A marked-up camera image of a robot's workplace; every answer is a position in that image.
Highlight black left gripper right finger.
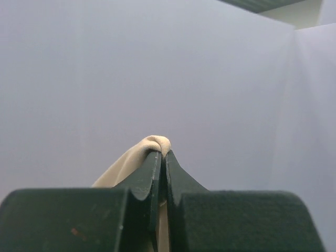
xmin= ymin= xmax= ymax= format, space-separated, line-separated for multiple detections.
xmin=165 ymin=152 xmax=325 ymax=251

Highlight beige t shirt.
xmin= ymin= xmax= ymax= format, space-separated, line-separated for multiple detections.
xmin=92 ymin=135 xmax=171 ymax=252

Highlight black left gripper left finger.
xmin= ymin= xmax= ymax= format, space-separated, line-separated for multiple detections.
xmin=1 ymin=151 xmax=162 ymax=251

